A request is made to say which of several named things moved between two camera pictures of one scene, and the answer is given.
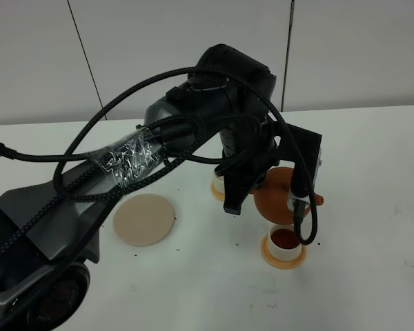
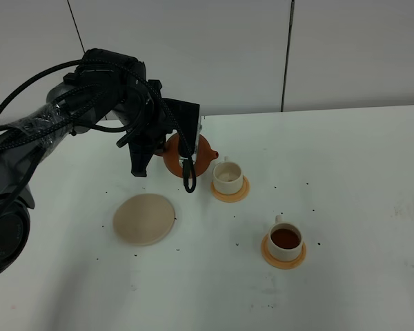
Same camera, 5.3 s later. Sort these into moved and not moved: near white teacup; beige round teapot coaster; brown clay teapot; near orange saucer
Moved: brown clay teapot
Not moved: beige round teapot coaster; near orange saucer; near white teacup
